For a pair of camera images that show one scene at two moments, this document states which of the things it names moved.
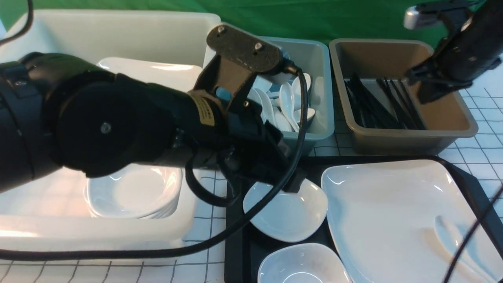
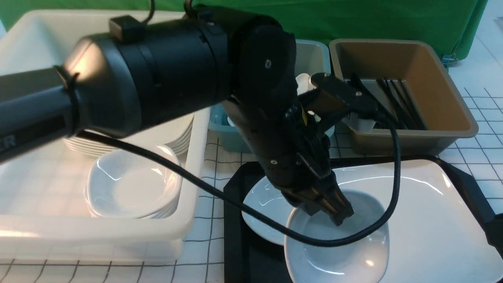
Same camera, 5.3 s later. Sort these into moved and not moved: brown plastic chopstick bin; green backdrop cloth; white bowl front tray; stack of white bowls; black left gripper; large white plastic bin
Moved: black left gripper; white bowl front tray
Not moved: green backdrop cloth; stack of white bowls; brown plastic chopstick bin; large white plastic bin
